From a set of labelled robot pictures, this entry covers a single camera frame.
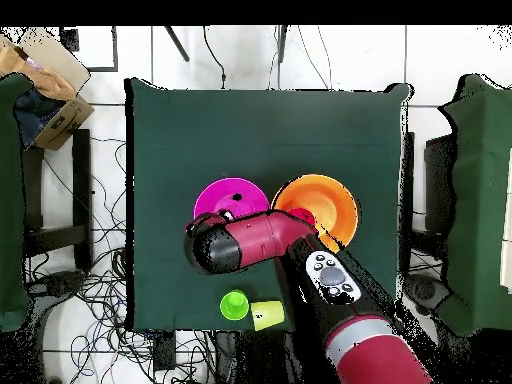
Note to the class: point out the pink plastic bowl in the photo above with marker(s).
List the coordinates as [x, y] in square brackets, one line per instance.
[232, 196]

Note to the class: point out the red plastic cup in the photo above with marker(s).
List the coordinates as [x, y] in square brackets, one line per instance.
[304, 214]

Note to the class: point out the orange plastic bowl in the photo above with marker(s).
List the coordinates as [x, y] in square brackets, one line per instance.
[332, 200]

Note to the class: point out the yellow plastic cup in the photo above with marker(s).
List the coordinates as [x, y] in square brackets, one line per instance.
[268, 315]

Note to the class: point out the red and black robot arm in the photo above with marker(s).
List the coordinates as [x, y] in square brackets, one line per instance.
[260, 240]

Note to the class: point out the green plastic cup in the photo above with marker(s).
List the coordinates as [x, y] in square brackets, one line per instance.
[234, 306]

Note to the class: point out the dark green tablecloth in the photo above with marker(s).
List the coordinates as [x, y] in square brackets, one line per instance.
[320, 120]

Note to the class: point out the black power box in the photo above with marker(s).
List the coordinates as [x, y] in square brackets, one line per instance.
[164, 352]

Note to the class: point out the black stand leg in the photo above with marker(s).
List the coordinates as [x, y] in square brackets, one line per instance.
[281, 44]
[178, 44]

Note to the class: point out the brown cardboard box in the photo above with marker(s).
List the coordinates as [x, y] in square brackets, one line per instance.
[64, 124]

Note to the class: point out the green-covered side table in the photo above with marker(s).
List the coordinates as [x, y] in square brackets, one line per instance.
[10, 200]
[480, 200]

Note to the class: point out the tan cloth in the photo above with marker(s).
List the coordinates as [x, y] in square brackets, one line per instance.
[52, 84]

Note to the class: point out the blue cloth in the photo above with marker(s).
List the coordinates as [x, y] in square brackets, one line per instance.
[34, 112]

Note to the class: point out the beige cardboard sheet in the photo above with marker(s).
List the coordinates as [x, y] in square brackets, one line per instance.
[60, 56]

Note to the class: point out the black chair frame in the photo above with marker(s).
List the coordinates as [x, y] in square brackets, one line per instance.
[438, 180]
[82, 200]

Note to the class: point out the grey metal frame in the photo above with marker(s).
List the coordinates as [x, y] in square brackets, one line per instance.
[115, 48]

